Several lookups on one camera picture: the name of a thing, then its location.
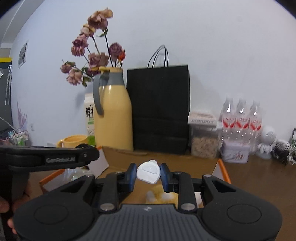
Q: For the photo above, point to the water bottle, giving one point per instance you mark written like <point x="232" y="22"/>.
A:
<point x="242" y="119"/>
<point x="254" y="128"/>
<point x="227" y="118"/>

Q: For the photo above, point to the red cardboard box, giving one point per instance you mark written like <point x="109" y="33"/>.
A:
<point x="114" y="160"/>

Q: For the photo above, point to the iridescent plastic bag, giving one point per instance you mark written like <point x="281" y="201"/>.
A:
<point x="73" y="174"/>

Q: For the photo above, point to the yellow white plush toy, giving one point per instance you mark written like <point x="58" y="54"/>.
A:
<point x="158" y="196"/>

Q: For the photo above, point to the white robot figurine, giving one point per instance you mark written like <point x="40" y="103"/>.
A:
<point x="266" y="141"/>

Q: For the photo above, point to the water bottle right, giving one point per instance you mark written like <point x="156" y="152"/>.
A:
<point x="254" y="128"/>

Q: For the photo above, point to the yellow thermos jug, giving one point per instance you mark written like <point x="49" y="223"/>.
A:
<point x="112" y="110"/>

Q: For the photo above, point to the person left hand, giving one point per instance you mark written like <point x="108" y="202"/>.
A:
<point x="9" y="208"/>

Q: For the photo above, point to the metal wire rack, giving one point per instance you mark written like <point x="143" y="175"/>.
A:
<point x="14" y="137"/>

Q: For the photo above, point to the white flat box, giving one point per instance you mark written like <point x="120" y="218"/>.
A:
<point x="201" y="118"/>

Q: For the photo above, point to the dried rose bouquet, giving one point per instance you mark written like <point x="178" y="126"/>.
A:
<point x="92" y="44"/>

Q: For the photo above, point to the white milk carton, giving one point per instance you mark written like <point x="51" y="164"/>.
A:
<point x="89" y="117"/>

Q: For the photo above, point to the white earbud case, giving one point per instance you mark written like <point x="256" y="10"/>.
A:
<point x="149" y="172"/>

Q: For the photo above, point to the water bottle middle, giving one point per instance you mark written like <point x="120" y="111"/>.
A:
<point x="242" y="119"/>

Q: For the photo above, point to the small printed tin box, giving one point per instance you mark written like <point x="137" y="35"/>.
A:
<point x="235" y="152"/>

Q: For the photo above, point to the clear seed container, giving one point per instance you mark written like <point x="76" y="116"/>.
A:
<point x="205" y="141"/>

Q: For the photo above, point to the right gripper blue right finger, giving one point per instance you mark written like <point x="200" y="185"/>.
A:
<point x="166" y="177"/>

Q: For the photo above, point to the yellow mug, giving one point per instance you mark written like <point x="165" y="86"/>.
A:
<point x="72" y="141"/>

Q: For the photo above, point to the water bottle left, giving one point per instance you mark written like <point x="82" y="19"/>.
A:
<point x="227" y="118"/>

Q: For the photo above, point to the black paper bag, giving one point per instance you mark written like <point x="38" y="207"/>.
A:
<point x="160" y="97"/>

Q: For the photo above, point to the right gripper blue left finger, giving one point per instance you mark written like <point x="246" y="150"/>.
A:
<point x="131" y="175"/>

